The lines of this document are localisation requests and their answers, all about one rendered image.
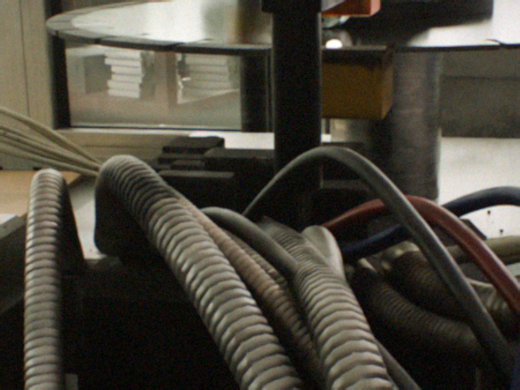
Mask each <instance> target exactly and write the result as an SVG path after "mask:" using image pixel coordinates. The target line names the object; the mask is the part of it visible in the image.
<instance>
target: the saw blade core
mask: <svg viewBox="0 0 520 390"><path fill-rule="evenodd" d="M71 23H72V24H96V26H82V25H78V27H77V28H82V29H84V30H88V31H92V32H97V33H106V34H112V35H119V37H121V36H126V37H133V38H141V39H151V40H162V41H184V43H189V42H203V43H221V44H245V45H271V14H265V13H263V12H262V11H261V9H260V0H172V1H163V2H148V3H141V4H134V5H127V6H117V7H112V8H106V9H101V10H97V11H90V12H87V14H84V15H79V16H77V17H76V18H74V19H73V20H72V21H71ZM103 23H104V24H103ZM330 41H338V42H339V43H340V44H341V45H343V46H386V54H387V53H388V48H395V52H396V53H439V51H469V50H499V49H500V48H503V49H507V50H511V49H520V0H494V10H493V11H489V12H485V13H481V14H474V15H468V16H459V17H448V18H434V19H347V20H346V21H345V22H344V23H342V24H340V25H338V26H336V27H334V28H322V27H321V46H326V45H327V43H329V42H330Z"/></svg>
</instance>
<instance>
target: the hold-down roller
mask: <svg viewBox="0 0 520 390"><path fill-rule="evenodd" d="M347 19H348V16H343V17H322V16H321V27H322V28H334V27H336V26H338V25H340V24H342V23H344V22H345V21H346V20H347Z"/></svg>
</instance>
